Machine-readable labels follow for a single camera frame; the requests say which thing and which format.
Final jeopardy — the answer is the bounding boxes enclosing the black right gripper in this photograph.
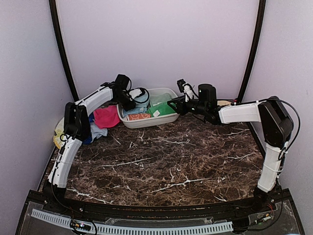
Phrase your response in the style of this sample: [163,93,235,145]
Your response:
[168,95,208,116]

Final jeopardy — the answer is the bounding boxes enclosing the dark blue towel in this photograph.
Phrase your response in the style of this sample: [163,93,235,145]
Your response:
[82,113,94,145]

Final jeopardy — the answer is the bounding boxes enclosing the large light blue towel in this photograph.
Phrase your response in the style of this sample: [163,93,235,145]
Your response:
[133,88,150,107]

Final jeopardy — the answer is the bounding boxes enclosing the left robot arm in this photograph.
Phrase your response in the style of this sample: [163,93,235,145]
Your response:
[43,74,132,213]

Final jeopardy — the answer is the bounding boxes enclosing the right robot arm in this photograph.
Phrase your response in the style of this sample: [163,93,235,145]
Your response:
[167,79,297,212]

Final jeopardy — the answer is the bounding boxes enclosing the rolled light blue towel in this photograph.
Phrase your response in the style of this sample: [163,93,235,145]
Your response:
[122,107,147,117]

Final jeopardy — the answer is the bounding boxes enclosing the rolled orange patterned towel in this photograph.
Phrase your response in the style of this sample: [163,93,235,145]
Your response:
[126,113,151,121]

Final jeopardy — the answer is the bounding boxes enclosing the pink towel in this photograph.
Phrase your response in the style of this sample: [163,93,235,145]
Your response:
[93,105,120,129]

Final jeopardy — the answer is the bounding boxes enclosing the rolled pale green towel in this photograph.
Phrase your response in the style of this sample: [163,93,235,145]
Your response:
[149,93,172,107]

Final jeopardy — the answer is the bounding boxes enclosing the white plastic basin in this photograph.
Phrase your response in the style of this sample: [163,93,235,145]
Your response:
[117,88,179,129]

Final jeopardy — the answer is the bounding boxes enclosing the small pale blue cloth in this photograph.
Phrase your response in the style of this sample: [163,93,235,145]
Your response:
[90,122,108,142]

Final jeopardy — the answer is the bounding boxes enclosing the yellow lemon print cloth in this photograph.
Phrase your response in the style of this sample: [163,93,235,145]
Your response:
[53,118,64,149]

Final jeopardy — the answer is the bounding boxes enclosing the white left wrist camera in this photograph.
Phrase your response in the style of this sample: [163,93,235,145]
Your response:
[129,88,145,99]

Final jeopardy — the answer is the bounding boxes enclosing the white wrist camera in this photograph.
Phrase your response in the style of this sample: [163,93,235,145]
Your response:
[129,88,145,99]
[177,79,195,102]

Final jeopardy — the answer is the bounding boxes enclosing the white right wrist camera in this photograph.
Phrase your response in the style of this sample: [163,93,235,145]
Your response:
[177,79,195,102]

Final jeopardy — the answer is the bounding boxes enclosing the black right frame post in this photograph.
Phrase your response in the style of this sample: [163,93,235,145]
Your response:
[236,0,267,103]

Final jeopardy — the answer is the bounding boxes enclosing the black frame post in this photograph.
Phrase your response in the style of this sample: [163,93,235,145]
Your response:
[48,0,79,101]
[236,0,267,103]

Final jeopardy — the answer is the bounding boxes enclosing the black front table rail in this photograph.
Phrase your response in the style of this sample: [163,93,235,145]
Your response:
[24,188,294,223]

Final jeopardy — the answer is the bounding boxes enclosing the black left frame post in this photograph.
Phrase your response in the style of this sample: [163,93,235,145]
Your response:
[48,0,79,101]

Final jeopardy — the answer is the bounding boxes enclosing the white slotted cable duct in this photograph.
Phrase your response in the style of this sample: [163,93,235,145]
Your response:
[30,209,233,235]

